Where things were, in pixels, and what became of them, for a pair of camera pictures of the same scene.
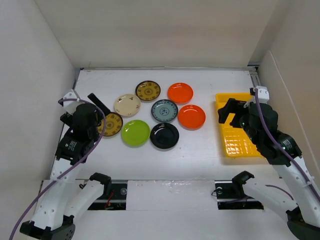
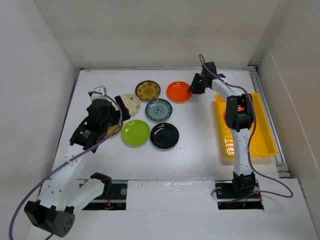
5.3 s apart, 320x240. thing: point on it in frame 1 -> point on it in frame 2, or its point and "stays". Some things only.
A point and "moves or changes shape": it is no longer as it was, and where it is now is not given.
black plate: (164, 135) stays
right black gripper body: (249, 131) -> (201, 87)
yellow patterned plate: (147, 90) stays
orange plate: (180, 93) stays
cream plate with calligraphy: (126, 104) stays
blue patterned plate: (164, 110) moves or changes shape
